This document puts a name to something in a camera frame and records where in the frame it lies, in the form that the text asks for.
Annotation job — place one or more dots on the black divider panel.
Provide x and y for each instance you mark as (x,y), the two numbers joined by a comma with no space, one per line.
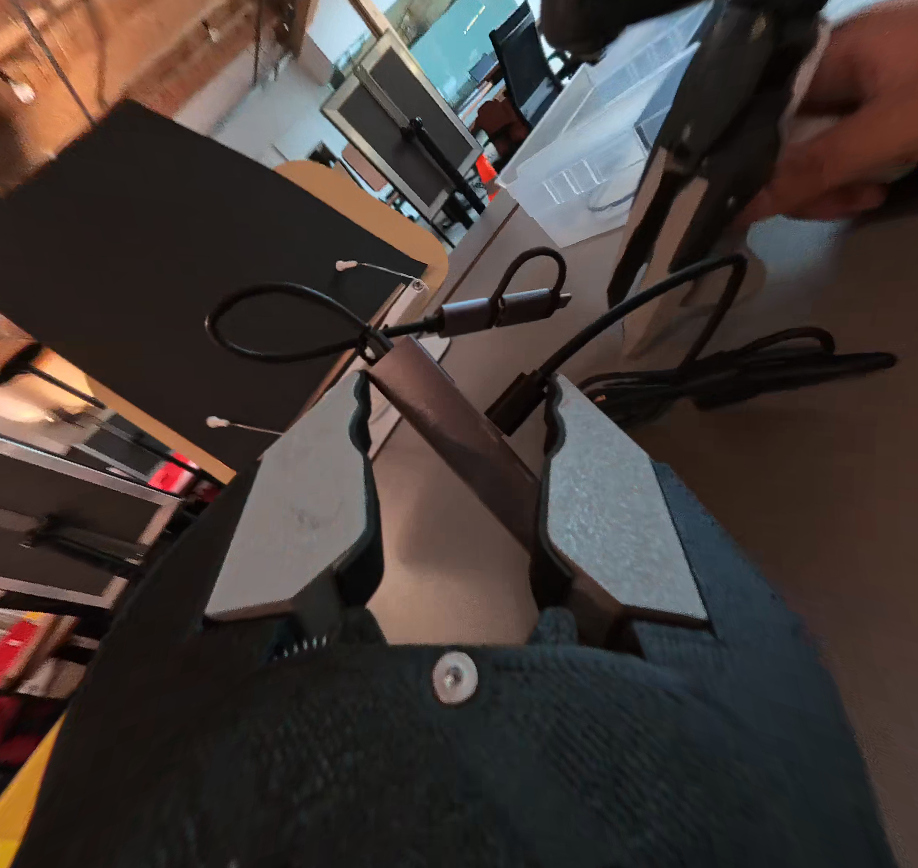
(179,237)

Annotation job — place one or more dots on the grey framed monitor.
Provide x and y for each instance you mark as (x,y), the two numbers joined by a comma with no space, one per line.
(401,115)
(72,495)

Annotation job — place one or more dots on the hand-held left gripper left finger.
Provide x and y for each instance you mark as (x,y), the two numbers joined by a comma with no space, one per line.
(287,517)

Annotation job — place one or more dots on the wooden rounded panel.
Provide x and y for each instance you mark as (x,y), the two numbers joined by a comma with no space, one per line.
(401,230)

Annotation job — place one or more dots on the red object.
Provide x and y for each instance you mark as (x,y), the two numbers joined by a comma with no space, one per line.
(172,477)

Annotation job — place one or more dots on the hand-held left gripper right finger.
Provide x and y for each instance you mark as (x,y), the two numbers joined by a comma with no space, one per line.
(609,524)

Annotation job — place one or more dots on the clear plastic box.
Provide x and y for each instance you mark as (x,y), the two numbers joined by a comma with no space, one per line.
(574,165)

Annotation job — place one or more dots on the person's right hand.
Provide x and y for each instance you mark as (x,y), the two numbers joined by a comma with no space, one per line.
(860,108)

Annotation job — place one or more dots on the yellow plastic bin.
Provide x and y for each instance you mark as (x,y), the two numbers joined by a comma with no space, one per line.
(21,775)

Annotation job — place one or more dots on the grey metal usb hub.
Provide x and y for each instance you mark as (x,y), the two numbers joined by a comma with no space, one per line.
(459,430)

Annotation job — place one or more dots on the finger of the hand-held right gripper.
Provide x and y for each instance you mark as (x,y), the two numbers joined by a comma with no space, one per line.
(663,201)
(681,309)

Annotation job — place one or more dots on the black office chair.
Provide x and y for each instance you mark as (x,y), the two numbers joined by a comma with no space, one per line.
(527,58)

